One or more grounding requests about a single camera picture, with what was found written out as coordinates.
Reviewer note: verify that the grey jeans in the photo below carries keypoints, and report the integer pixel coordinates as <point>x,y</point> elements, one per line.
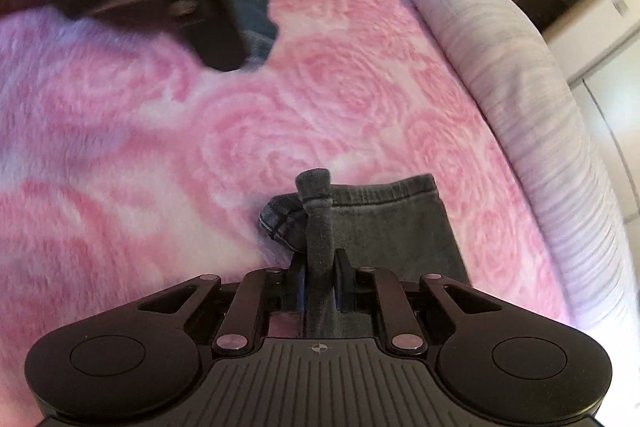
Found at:
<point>390,217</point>

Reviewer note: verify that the beige wall switch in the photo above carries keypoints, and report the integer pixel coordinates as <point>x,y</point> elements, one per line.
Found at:
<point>620,5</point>

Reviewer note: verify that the grey striped quilt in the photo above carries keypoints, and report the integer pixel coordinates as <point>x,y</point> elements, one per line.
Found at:
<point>525,82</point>

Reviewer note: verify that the white wardrobe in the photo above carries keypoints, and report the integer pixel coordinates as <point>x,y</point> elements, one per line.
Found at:
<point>615,107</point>

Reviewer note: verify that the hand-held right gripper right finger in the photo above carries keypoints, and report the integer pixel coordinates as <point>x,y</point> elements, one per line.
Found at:
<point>342,287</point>

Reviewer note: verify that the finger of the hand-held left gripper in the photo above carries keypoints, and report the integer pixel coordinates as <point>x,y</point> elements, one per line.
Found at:
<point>220,27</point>

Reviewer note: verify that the pink rose blanket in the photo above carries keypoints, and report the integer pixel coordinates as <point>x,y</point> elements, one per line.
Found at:
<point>150,132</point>

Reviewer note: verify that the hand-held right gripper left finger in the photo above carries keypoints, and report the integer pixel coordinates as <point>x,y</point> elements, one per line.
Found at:
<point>300,287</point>

